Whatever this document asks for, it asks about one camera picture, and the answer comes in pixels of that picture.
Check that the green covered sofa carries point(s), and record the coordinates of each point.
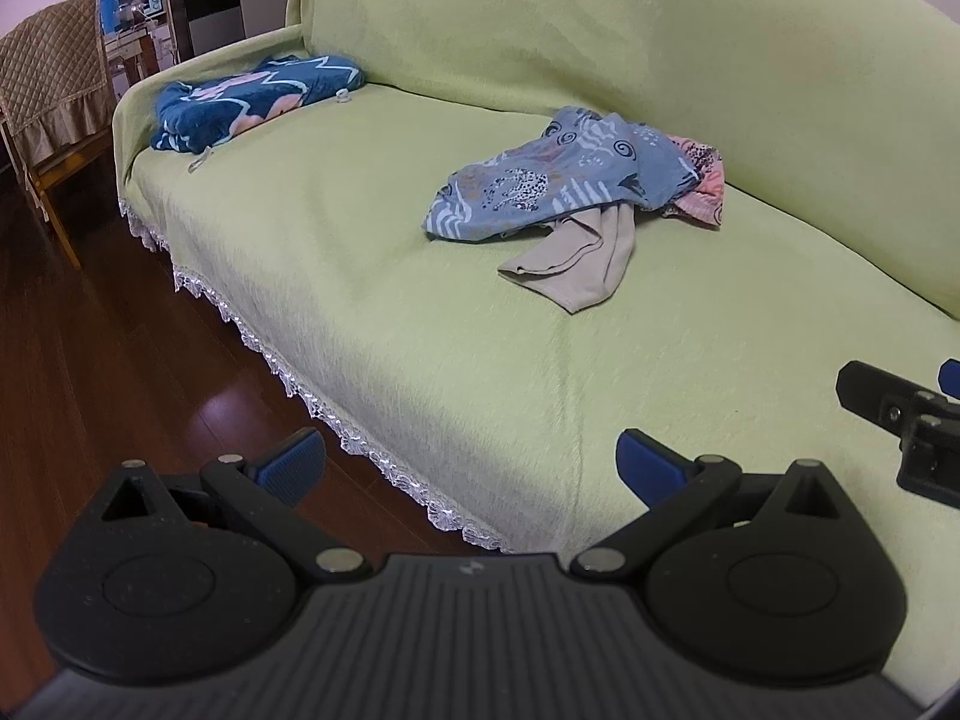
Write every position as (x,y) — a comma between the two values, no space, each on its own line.
(375,292)

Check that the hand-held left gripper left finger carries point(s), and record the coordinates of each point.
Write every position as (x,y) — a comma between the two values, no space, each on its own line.
(289,465)

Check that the blue fleece blanket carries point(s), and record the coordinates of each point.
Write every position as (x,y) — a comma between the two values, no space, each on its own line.
(225,101)

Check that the black refrigerator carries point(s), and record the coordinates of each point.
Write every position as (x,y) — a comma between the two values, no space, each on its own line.
(210,7)

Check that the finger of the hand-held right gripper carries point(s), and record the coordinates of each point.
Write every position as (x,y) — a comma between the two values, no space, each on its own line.
(870,386)
(951,375)

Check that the wooden side table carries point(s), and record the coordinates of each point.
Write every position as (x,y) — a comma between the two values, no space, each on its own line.
(139,45)

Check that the pink patterned garment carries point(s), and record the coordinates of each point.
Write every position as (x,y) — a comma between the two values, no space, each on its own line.
(705,187)

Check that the wooden chair with quilted cover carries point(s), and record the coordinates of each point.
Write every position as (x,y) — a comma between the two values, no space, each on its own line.
(49,75)

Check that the blue patterned garment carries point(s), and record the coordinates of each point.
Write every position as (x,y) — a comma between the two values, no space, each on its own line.
(525,180)

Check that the light blue toaster oven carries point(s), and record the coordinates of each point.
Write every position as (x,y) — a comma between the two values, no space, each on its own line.
(139,0)

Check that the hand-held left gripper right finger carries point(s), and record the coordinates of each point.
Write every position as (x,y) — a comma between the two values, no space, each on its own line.
(649,465)

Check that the beige garment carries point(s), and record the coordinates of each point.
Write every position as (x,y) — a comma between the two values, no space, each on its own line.
(585,255)

